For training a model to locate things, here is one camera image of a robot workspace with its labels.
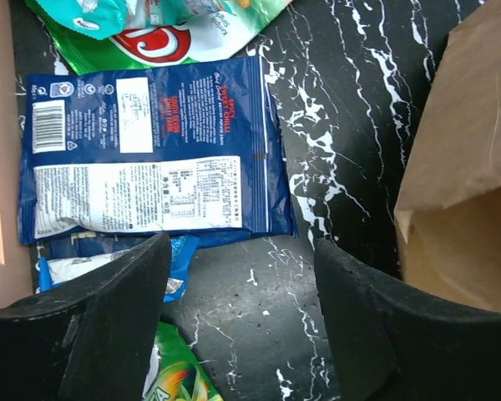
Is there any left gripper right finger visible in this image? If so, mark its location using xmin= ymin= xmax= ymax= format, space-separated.
xmin=314 ymin=239 xmax=501 ymax=400

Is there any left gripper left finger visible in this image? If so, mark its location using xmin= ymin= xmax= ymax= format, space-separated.
xmin=0 ymin=233 xmax=171 ymax=400

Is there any brown paper bag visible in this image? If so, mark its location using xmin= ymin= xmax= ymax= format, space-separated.
xmin=394 ymin=1 xmax=501 ymax=312

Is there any blue M&M candy packet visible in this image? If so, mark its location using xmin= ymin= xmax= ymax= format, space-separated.
xmin=34 ymin=231 xmax=199 ymax=303

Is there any teal snack packet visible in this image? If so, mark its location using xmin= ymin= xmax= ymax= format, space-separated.
xmin=37 ymin=0 xmax=231 ymax=40

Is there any yellow snack bag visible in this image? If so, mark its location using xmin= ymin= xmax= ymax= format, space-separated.
xmin=143 ymin=322 xmax=223 ymax=401

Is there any orange plastic desk organizer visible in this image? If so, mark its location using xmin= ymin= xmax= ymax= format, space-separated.
xmin=0 ymin=1 xmax=32 ymax=307

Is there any blue cookie bag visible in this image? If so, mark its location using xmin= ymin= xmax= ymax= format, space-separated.
xmin=18 ymin=56 xmax=297 ymax=245

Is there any green chips bag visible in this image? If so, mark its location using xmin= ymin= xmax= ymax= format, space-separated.
xmin=27 ymin=1 xmax=290 ymax=74

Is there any navy Kettle chips bag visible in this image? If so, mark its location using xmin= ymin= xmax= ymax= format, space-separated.
xmin=45 ymin=231 xmax=266 ymax=259

